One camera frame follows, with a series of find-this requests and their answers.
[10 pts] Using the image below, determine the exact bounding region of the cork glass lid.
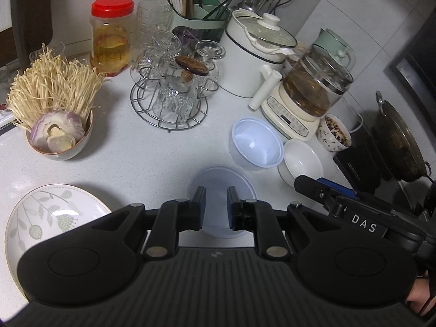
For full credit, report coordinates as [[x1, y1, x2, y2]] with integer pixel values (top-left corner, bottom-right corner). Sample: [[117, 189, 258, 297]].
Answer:
[[175, 55, 209, 83]]

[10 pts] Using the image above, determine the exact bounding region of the wire glass cup holder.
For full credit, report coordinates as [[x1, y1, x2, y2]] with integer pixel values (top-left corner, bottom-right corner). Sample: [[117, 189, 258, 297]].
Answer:
[[130, 1, 225, 131]]

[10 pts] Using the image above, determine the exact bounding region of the green utensil holder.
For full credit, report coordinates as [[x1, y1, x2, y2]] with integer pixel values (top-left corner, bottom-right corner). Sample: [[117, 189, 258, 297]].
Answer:
[[169, 0, 231, 41]]

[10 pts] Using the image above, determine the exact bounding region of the white bowl with vegetables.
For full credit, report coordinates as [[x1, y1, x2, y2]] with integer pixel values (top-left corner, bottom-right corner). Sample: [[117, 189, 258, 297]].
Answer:
[[26, 110, 93, 161]]

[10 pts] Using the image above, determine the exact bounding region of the white leaf plate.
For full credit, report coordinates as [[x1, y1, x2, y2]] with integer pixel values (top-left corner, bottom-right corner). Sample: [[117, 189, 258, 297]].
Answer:
[[4, 184, 111, 293]]

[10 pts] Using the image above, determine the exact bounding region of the dark wok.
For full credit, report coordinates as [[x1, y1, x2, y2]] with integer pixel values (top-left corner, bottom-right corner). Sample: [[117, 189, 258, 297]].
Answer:
[[373, 91, 432, 182]]

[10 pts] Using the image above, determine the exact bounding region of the patterned cup with grains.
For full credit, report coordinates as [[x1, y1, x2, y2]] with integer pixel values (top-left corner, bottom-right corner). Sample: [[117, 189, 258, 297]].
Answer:
[[316, 113, 352, 152]]

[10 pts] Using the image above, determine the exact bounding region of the enoki mushroom bundle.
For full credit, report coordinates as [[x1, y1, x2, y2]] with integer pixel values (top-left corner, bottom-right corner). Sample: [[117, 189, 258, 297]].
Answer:
[[6, 46, 106, 131]]

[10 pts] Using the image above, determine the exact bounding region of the red-lid plastic jar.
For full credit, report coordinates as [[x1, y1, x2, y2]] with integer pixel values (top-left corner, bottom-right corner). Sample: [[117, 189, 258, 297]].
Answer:
[[90, 0, 135, 77]]

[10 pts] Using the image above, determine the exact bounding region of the right human hand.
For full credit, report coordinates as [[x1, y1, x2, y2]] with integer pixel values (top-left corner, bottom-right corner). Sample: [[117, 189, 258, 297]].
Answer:
[[407, 278, 429, 313]]

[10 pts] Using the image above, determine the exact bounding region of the white ceramic bowl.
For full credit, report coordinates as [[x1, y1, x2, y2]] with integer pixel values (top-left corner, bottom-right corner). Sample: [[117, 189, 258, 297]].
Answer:
[[278, 140, 324, 187]]

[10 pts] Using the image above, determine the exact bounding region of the glass health kettle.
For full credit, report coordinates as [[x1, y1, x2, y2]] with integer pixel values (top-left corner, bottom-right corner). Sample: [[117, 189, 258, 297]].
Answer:
[[261, 44, 354, 142]]

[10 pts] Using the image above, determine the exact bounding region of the purple onion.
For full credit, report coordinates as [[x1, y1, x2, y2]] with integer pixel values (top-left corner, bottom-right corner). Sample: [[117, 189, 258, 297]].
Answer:
[[29, 110, 85, 154]]

